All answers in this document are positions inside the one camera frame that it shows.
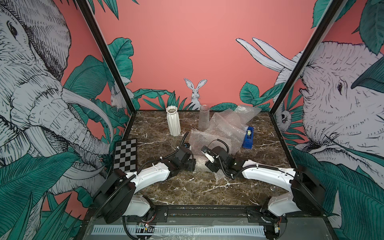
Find bubble wrap sheet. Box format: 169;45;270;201
188;130;232;174

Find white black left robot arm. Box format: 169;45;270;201
92;133;196;224

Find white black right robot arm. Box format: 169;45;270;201
201;146;326;222

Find rear bubble wrap pile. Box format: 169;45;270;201
206;105;262;155

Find blue tape dispenser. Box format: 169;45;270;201
242;127;254;149

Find tall white ribbed vase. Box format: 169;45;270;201
166;106;181;137

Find clear textured glass vase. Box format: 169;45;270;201
198;105;210;131

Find black white checkerboard card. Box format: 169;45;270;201
114;139;137;172

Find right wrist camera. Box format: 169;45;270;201
203;151;215;164

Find black front mounting rail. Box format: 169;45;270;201
85;204;326;224

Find white slotted cable duct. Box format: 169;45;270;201
91;224;266;238

